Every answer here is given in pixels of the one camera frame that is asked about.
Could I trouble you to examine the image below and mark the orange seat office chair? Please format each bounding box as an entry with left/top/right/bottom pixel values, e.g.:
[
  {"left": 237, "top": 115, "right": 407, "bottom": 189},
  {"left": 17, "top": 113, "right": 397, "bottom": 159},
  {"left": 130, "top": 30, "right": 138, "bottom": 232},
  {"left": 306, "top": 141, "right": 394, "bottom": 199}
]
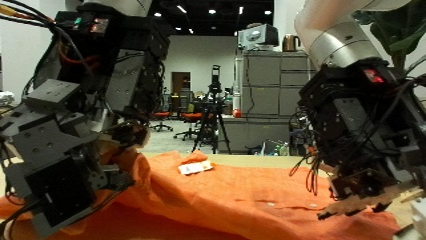
[
  {"left": 173, "top": 103, "right": 205, "bottom": 141},
  {"left": 150, "top": 109, "right": 174, "bottom": 133}
]

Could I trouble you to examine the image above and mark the low grey cabinet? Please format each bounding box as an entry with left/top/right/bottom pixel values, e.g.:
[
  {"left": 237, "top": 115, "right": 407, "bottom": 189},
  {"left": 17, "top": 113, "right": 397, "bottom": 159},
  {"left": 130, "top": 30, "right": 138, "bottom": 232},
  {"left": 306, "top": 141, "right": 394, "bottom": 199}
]
[{"left": 218, "top": 114, "right": 294, "bottom": 155}]

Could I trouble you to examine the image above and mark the black cable bundle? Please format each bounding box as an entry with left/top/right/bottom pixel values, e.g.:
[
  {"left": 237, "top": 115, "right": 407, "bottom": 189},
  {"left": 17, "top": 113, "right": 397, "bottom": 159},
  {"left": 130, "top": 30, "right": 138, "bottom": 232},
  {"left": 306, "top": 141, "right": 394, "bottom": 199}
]
[{"left": 0, "top": 0, "right": 61, "bottom": 38}]

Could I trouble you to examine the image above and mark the orange button-up shirt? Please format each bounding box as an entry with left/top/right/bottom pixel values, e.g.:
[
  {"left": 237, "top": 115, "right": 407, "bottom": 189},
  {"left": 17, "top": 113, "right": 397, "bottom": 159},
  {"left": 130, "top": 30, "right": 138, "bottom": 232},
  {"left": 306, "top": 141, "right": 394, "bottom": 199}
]
[{"left": 0, "top": 149, "right": 401, "bottom": 240}]

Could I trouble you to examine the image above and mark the black camera tripod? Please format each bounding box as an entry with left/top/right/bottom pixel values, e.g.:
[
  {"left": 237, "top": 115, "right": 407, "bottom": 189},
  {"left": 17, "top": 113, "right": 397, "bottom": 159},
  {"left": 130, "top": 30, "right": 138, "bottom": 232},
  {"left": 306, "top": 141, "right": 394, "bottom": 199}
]
[{"left": 192, "top": 64, "right": 232, "bottom": 155}]

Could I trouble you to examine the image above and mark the tall grey filing cabinet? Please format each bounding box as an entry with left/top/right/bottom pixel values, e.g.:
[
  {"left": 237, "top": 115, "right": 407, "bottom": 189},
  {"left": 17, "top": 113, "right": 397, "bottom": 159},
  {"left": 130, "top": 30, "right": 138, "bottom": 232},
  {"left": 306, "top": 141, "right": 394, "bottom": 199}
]
[{"left": 233, "top": 49, "right": 318, "bottom": 119}]

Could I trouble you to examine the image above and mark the copper kettle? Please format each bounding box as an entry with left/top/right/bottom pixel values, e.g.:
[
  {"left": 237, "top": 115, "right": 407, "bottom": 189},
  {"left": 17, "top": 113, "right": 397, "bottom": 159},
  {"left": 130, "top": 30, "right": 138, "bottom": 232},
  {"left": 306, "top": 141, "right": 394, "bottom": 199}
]
[{"left": 281, "top": 33, "right": 302, "bottom": 53}]

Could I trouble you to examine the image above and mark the grey box monitor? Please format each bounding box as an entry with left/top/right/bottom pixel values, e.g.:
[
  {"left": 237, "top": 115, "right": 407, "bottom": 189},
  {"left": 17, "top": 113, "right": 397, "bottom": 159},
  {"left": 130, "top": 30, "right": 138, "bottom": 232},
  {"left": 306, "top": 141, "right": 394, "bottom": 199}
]
[{"left": 237, "top": 23, "right": 279, "bottom": 51}]

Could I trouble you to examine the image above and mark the brown door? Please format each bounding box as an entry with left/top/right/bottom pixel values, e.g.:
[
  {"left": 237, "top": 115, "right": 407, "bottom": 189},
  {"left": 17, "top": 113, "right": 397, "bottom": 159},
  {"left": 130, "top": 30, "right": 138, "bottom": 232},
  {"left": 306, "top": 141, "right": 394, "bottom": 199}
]
[{"left": 170, "top": 71, "right": 192, "bottom": 101}]

